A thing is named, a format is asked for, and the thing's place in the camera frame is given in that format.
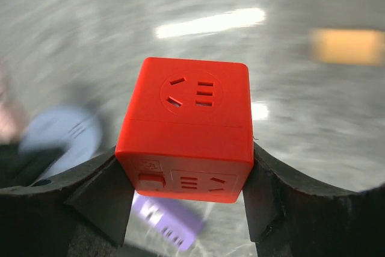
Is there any orange plug adapter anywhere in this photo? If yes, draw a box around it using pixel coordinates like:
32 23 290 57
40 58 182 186
311 28 384 66

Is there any blue round socket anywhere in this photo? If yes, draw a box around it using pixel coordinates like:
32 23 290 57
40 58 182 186
19 105 103 179

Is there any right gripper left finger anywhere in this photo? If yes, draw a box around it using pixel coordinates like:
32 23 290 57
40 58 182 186
1 148 134 256

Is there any purple power strip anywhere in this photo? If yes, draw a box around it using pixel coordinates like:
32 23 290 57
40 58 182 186
131 193 205 251

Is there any red cube socket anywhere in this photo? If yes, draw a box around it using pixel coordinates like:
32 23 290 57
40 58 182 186
115 57 254 203

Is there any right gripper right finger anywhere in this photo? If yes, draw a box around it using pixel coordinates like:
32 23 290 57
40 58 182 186
243 144 384 257

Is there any pink round socket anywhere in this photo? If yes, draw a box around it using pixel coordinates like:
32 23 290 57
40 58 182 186
1 63 27 144

